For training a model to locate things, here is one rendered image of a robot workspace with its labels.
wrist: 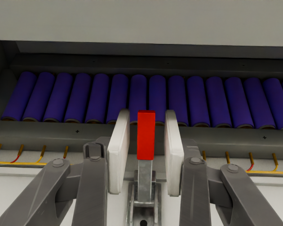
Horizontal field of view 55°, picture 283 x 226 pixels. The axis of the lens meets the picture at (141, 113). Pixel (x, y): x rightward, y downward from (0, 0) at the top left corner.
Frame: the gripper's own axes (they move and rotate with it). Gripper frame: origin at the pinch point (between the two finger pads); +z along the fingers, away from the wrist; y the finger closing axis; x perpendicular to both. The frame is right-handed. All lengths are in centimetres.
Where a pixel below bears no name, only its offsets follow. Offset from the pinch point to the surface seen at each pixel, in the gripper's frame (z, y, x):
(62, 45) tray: 13.7, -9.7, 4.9
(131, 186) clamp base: 0.9, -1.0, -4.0
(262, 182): 3.0, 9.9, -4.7
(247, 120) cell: 7.0, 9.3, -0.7
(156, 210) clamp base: -0.7, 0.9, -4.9
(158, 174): 3.3, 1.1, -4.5
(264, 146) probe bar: 4.4, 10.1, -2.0
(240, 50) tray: 13.7, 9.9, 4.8
